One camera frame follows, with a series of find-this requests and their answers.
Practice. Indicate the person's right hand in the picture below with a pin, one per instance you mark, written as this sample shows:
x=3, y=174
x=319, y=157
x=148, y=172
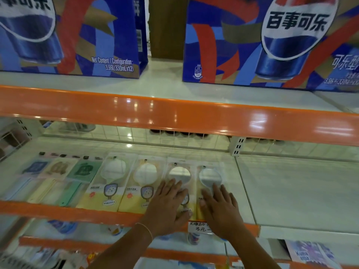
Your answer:
x=224, y=212

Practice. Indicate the person's left hand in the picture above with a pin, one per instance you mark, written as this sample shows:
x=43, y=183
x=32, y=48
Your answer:
x=165, y=210

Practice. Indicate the round mirror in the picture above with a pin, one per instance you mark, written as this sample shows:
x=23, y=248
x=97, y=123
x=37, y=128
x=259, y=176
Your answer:
x=179, y=173
x=210, y=175
x=144, y=173
x=112, y=170

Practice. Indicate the orange edged white shelf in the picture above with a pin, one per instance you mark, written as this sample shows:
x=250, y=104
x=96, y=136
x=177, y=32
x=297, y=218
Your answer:
x=168, y=114

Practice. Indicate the person's left forearm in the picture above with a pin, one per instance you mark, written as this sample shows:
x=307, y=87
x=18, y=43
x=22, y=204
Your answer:
x=120, y=249

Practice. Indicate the person's right forearm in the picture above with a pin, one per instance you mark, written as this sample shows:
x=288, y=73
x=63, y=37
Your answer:
x=252, y=249

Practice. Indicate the white handwritten price label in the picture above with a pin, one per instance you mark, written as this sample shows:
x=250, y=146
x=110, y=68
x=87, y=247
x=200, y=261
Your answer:
x=197, y=227

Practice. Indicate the row of black bottles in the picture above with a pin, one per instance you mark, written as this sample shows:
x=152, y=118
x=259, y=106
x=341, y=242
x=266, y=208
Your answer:
x=174, y=133

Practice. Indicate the purple white packet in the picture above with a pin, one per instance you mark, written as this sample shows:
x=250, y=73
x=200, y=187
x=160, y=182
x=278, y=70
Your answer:
x=305, y=253

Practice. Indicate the group of silver cans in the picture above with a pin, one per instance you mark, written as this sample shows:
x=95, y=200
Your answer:
x=81, y=126

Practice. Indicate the blue printed drink carton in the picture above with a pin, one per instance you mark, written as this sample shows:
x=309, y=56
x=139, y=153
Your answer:
x=224, y=39
x=98, y=30

